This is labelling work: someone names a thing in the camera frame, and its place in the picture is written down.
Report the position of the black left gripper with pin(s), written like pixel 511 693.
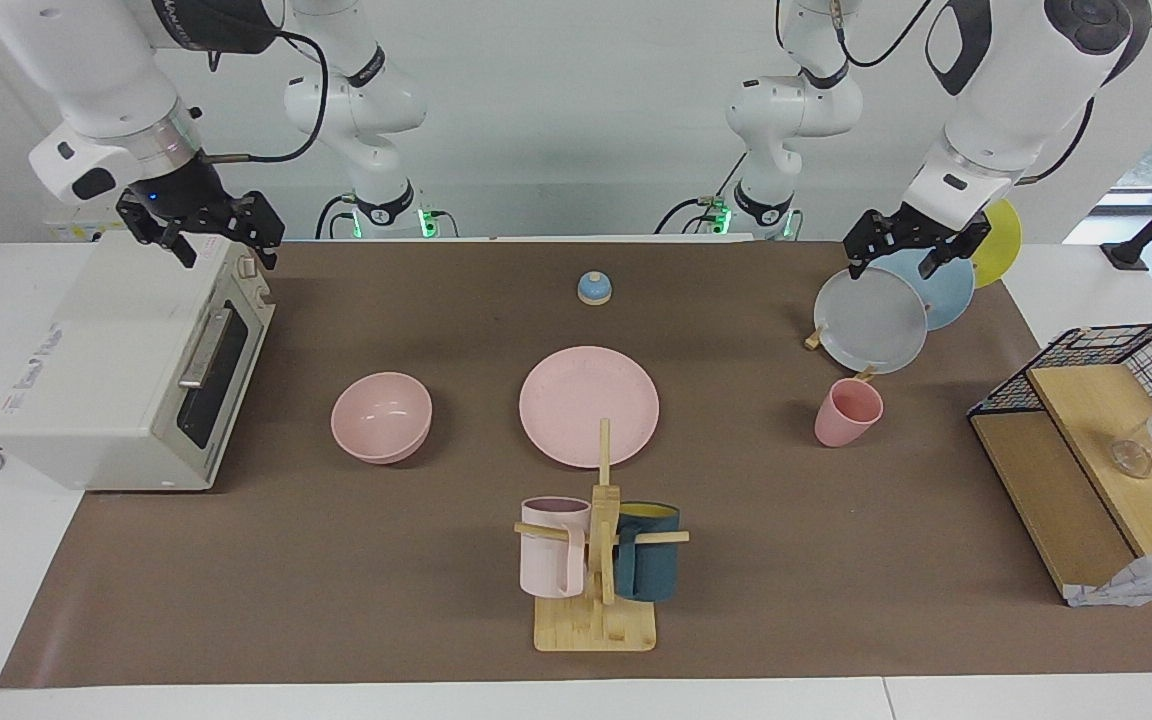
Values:
pixel 921 232

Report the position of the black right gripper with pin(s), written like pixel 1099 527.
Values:
pixel 186 195

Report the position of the white toaster oven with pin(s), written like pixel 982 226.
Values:
pixel 96 360

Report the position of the pink bowl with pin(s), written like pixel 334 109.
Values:
pixel 381 415

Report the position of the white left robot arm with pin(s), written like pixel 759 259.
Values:
pixel 1016 90

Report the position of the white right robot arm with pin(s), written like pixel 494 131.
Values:
pixel 96 80

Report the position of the light blue plate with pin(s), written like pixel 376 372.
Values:
pixel 946 295

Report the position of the gray plate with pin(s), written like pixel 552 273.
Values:
pixel 871 320

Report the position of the yellow plate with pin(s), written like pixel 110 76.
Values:
pixel 1002 245

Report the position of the wooden plate rack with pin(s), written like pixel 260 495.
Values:
pixel 813 339

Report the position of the small blue knobbed lid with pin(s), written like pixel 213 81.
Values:
pixel 595 290

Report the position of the clear wine glass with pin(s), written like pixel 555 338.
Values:
pixel 1132 460

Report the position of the brown table mat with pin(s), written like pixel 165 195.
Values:
pixel 786 560

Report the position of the pink plate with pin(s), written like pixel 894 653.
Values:
pixel 576 400

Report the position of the dark teal mug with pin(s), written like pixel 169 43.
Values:
pixel 648 565

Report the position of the pink mug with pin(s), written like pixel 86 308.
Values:
pixel 548 560

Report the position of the wooden mug tree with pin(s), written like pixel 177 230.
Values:
pixel 596 625

